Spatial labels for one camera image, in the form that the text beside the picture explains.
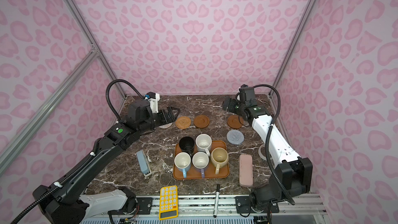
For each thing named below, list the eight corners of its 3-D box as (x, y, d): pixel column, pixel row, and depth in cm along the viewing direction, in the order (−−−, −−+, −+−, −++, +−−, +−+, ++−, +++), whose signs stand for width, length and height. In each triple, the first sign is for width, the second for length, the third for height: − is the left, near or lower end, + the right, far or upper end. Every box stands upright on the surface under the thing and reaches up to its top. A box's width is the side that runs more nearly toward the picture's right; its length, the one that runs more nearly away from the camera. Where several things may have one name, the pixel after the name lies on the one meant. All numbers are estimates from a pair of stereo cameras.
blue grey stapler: (145, 177, 84) (141, 173, 79) (139, 157, 91) (135, 152, 86) (152, 173, 85) (149, 169, 80) (145, 153, 92) (142, 149, 88)
